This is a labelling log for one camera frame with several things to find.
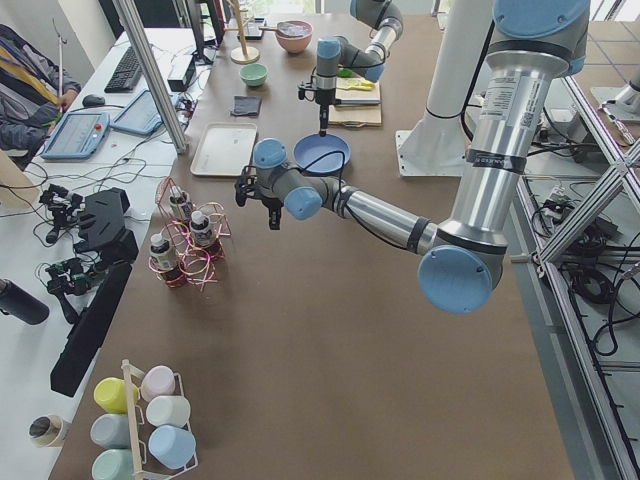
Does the white pillar mount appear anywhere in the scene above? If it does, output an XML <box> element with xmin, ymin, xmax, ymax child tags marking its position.
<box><xmin>396</xmin><ymin>1</ymin><xmax>493</xmax><ymax>177</ymax></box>

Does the pink bowl with ice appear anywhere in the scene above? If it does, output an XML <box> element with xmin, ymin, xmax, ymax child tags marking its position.
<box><xmin>275</xmin><ymin>20</ymin><xmax>313</xmax><ymax>54</ymax></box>

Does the wooden cup stand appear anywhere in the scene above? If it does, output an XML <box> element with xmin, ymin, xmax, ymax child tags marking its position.
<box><xmin>226</xmin><ymin>0</ymin><xmax>260</xmax><ymax>65</ymax></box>

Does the black water bottle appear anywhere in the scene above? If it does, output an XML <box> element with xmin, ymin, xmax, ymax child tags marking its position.
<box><xmin>1</xmin><ymin>279</ymin><xmax>49</xmax><ymax>325</ymax></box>

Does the blue plate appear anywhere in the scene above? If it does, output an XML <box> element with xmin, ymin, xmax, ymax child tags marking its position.
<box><xmin>293</xmin><ymin>133</ymin><xmax>351</xmax><ymax>175</ymax></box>

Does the blue teach pendant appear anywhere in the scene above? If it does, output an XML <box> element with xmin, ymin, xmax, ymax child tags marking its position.
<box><xmin>111</xmin><ymin>89</ymin><xmax>163</xmax><ymax>136</ymax></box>
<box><xmin>41</xmin><ymin>112</ymin><xmax>110</xmax><ymax>160</ymax></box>

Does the green bowl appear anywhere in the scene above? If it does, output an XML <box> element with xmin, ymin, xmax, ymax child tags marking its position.
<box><xmin>239</xmin><ymin>63</ymin><xmax>268</xmax><ymax>88</ymax></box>

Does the pink cup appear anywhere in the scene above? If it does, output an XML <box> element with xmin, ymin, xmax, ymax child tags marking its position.
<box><xmin>140</xmin><ymin>365</ymin><xmax>175</xmax><ymax>402</ymax></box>

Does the yellow cup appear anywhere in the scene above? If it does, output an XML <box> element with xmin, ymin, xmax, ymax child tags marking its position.
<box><xmin>93</xmin><ymin>377</ymin><xmax>127</xmax><ymax>414</ymax></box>

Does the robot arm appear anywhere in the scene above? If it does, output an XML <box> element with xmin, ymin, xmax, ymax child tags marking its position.
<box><xmin>236</xmin><ymin>1</ymin><xmax>590</xmax><ymax>313</ymax></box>
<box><xmin>311</xmin><ymin>0</ymin><xmax>404</xmax><ymax>137</ymax></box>

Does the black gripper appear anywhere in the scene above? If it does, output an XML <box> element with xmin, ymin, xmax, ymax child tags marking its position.
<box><xmin>261</xmin><ymin>196</ymin><xmax>283</xmax><ymax>229</ymax></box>
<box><xmin>318</xmin><ymin>103</ymin><xmax>329</xmax><ymax>137</ymax></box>

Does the mint green cup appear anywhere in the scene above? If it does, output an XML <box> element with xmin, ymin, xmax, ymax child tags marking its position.
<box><xmin>91</xmin><ymin>449</ymin><xmax>133</xmax><ymax>480</ymax></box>

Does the tape roll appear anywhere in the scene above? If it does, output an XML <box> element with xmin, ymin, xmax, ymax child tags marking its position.
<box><xmin>28</xmin><ymin>415</ymin><xmax>70</xmax><ymax>448</ymax></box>

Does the dark drink bottle one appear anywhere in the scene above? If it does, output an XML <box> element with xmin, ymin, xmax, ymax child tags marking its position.
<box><xmin>149</xmin><ymin>233</ymin><xmax>183</xmax><ymax>287</ymax></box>

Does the yellow plastic knife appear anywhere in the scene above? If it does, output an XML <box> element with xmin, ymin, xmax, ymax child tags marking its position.
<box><xmin>336</xmin><ymin>79</ymin><xmax>376</xmax><ymax>91</ymax></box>

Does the seated person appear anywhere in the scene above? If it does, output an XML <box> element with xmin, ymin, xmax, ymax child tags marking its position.
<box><xmin>1</xmin><ymin>25</ymin><xmax>81</xmax><ymax>153</ymax></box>

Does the metal ice scoop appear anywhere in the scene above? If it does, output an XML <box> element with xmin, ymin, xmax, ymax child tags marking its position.
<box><xmin>260</xmin><ymin>22</ymin><xmax>305</xmax><ymax>37</ymax></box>

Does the cream rabbit tray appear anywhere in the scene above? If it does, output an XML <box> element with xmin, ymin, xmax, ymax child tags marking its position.
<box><xmin>190</xmin><ymin>122</ymin><xmax>257</xmax><ymax>177</ymax></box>

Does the blue teach pendant near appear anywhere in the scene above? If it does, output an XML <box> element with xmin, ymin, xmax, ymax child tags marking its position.
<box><xmin>41</xmin><ymin>112</ymin><xmax>110</xmax><ymax>160</ymax></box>

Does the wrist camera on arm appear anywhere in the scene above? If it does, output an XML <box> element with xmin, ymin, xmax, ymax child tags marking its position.
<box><xmin>234</xmin><ymin>165</ymin><xmax>261</xmax><ymax>207</ymax></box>
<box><xmin>298</xmin><ymin>82</ymin><xmax>316</xmax><ymax>102</ymax></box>

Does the white cup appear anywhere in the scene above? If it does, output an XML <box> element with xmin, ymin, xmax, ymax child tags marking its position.
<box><xmin>146</xmin><ymin>395</ymin><xmax>191</xmax><ymax>428</ymax></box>

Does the black computer mouse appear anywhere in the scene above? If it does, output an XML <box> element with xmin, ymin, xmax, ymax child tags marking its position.
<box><xmin>82</xmin><ymin>94</ymin><xmax>106</xmax><ymax>108</ymax></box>

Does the grey cup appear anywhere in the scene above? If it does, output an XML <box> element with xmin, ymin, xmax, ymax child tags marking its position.
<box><xmin>90</xmin><ymin>413</ymin><xmax>130</xmax><ymax>449</ymax></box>

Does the wooden cutting board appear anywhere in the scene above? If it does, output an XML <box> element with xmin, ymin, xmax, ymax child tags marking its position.
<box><xmin>329</xmin><ymin>78</ymin><xmax>382</xmax><ymax>127</ymax></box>

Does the grey folded cloth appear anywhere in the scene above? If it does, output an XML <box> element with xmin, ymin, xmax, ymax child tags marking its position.
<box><xmin>230</xmin><ymin>95</ymin><xmax>262</xmax><ymax>117</ymax></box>

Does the copper wire bottle rack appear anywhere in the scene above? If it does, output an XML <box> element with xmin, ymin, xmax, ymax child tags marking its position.
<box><xmin>148</xmin><ymin>176</ymin><xmax>231</xmax><ymax>289</ymax></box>

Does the blue teach pendant far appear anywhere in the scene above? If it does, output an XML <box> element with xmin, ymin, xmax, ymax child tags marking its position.
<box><xmin>111</xmin><ymin>89</ymin><xmax>163</xmax><ymax>136</ymax></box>

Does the blue cup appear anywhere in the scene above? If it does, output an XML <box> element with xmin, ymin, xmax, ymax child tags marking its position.
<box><xmin>148</xmin><ymin>425</ymin><xmax>196</xmax><ymax>469</ymax></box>

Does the dark drink bottle three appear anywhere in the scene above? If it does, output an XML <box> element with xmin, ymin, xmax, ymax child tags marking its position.
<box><xmin>169</xmin><ymin>185</ymin><xmax>194</xmax><ymax>223</ymax></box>

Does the black keyboard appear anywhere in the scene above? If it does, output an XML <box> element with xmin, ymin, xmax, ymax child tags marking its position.
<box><xmin>104</xmin><ymin>47</ymin><xmax>142</xmax><ymax>93</ymax></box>

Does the dark drink bottle two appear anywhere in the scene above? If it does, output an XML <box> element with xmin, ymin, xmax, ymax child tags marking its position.
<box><xmin>189</xmin><ymin>210</ymin><xmax>221</xmax><ymax>258</ymax></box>

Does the white cup rack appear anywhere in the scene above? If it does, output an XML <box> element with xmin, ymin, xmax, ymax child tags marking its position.
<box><xmin>121</xmin><ymin>359</ymin><xmax>199</xmax><ymax>479</ymax></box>

